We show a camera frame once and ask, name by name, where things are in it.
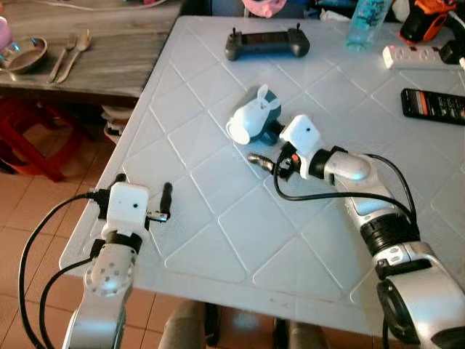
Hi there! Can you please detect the white rabbit cup grey lid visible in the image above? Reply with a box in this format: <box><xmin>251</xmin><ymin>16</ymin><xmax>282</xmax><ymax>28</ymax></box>
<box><xmin>226</xmin><ymin>84</ymin><xmax>285</xmax><ymax>145</ymax></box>

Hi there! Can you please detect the white stacked plastic stool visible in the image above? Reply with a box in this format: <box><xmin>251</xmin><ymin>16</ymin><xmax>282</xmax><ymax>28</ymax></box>
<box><xmin>101</xmin><ymin>105</ymin><xmax>133</xmax><ymax>145</ymax></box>

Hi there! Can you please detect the dark grey remote controller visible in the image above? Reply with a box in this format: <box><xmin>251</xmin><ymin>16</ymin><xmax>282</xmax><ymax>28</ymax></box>
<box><xmin>225</xmin><ymin>24</ymin><xmax>312</xmax><ymax>62</ymax></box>

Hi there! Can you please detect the red plastic stool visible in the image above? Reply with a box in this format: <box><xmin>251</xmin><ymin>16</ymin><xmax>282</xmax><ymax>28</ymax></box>
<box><xmin>0</xmin><ymin>97</ymin><xmax>86</xmax><ymax>183</ymax></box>

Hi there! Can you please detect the wooden table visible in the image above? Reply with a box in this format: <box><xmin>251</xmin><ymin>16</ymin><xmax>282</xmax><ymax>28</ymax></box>
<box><xmin>0</xmin><ymin>0</ymin><xmax>184</xmax><ymax>108</ymax></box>

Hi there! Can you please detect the pink object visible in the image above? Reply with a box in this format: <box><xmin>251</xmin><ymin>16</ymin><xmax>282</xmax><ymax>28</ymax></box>
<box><xmin>241</xmin><ymin>0</ymin><xmax>288</xmax><ymax>20</ymax></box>

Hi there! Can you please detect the clear blue water bottle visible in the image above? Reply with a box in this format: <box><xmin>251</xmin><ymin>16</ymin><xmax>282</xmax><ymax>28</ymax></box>
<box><xmin>346</xmin><ymin>0</ymin><xmax>394</xmax><ymax>52</ymax></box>

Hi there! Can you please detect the brown bowl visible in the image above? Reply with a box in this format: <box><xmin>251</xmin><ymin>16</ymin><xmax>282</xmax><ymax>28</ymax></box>
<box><xmin>0</xmin><ymin>36</ymin><xmax>49</xmax><ymax>75</ymax></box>

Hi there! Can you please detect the white power strip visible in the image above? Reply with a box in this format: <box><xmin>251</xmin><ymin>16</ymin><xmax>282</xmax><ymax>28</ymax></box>
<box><xmin>382</xmin><ymin>44</ymin><xmax>446</xmax><ymax>71</ymax></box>

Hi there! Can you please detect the black plug adapter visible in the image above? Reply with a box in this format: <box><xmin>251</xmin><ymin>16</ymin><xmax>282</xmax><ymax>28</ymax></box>
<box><xmin>439</xmin><ymin>39</ymin><xmax>465</xmax><ymax>65</ymax></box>

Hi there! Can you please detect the pink cup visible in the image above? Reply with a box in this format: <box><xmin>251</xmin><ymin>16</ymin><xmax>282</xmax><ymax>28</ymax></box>
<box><xmin>0</xmin><ymin>15</ymin><xmax>15</xmax><ymax>53</ymax></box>

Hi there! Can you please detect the orange and black device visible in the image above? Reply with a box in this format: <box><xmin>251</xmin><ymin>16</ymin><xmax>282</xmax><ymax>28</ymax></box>
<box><xmin>399</xmin><ymin>0</ymin><xmax>459</xmax><ymax>44</ymax></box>

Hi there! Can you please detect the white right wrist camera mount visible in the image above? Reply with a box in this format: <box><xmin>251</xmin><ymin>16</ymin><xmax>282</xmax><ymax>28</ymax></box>
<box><xmin>279</xmin><ymin>114</ymin><xmax>325</xmax><ymax>165</ymax></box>

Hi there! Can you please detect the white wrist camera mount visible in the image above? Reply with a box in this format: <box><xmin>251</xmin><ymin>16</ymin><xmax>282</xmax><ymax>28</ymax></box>
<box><xmin>107</xmin><ymin>182</ymin><xmax>150</xmax><ymax>234</ymax></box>
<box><xmin>279</xmin><ymin>114</ymin><xmax>325</xmax><ymax>165</ymax></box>

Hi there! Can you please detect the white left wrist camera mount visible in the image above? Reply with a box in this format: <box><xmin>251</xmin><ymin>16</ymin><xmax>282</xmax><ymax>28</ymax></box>
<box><xmin>107</xmin><ymin>182</ymin><xmax>150</xmax><ymax>234</ymax></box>

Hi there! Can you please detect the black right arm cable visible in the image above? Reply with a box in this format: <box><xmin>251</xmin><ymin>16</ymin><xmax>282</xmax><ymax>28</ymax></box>
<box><xmin>273</xmin><ymin>148</ymin><xmax>419</xmax><ymax>222</ymax></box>

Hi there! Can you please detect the long black left arm cable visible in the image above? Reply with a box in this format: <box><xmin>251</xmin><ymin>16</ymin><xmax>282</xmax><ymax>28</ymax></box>
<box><xmin>17</xmin><ymin>189</ymin><xmax>110</xmax><ymax>349</ymax></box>

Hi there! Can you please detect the short black left arm cable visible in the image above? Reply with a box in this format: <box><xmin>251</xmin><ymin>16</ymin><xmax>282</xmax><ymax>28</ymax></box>
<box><xmin>39</xmin><ymin>254</ymin><xmax>99</xmax><ymax>349</ymax></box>

